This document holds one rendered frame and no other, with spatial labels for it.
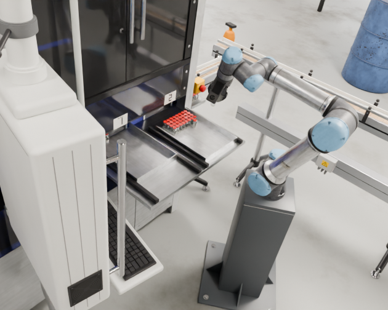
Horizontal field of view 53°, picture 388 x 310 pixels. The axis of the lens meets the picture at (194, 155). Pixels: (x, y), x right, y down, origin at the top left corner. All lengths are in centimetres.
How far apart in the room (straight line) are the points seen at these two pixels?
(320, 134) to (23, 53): 99
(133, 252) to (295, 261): 145
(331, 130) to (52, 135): 94
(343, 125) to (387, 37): 343
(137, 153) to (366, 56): 356
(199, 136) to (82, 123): 117
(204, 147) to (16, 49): 119
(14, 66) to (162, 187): 92
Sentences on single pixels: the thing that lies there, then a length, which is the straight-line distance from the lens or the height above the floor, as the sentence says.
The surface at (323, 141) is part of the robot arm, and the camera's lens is 147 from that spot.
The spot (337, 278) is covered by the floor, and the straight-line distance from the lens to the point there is 281.
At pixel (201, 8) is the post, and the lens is 200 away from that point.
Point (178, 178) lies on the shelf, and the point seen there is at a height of 88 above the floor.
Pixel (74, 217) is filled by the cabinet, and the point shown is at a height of 130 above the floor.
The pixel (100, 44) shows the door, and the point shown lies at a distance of 162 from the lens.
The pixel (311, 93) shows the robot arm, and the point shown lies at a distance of 161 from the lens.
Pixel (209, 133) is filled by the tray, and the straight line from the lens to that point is 208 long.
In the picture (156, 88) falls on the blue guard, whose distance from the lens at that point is 196.
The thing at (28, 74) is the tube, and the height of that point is 161.
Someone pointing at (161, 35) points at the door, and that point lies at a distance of 185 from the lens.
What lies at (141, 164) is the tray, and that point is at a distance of 184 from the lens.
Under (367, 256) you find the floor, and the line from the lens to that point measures 304.
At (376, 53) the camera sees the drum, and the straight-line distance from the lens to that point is 491.
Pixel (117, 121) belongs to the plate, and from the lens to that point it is 186.
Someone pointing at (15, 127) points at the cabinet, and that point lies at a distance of 97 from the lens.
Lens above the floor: 211
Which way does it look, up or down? 39 degrees down
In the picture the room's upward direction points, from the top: 9 degrees clockwise
